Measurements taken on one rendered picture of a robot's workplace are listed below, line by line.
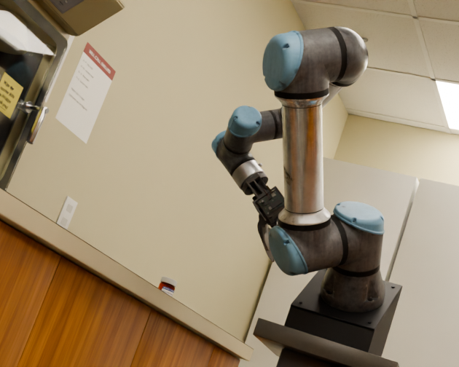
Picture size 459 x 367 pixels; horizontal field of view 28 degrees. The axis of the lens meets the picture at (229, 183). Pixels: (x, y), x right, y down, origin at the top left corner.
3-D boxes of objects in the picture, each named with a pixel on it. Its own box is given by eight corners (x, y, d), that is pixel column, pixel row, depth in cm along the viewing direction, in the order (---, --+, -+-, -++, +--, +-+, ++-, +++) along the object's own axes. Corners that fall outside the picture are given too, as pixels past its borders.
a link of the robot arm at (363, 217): (391, 266, 210) (397, 213, 204) (341, 278, 205) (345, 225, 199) (363, 242, 220) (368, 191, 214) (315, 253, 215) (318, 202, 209)
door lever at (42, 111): (17, 142, 203) (10, 137, 201) (33, 103, 206) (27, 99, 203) (36, 146, 201) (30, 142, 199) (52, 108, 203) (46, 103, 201)
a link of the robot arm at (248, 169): (234, 183, 235) (261, 165, 235) (245, 196, 233) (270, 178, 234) (229, 172, 228) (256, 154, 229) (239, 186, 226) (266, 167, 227)
